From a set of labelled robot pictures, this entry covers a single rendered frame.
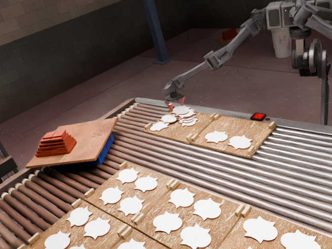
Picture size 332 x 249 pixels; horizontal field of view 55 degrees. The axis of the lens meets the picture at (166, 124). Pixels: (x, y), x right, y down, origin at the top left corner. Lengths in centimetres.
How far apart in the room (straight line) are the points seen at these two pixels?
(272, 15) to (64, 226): 180
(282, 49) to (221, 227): 443
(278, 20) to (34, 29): 505
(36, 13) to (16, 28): 47
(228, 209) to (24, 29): 558
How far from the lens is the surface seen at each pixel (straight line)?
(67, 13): 686
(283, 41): 557
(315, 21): 179
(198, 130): 214
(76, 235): 171
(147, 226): 158
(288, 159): 182
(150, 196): 172
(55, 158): 219
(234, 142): 193
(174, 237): 149
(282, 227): 146
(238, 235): 144
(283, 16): 231
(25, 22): 656
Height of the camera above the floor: 203
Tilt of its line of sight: 28 degrees down
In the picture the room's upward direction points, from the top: 16 degrees counter-clockwise
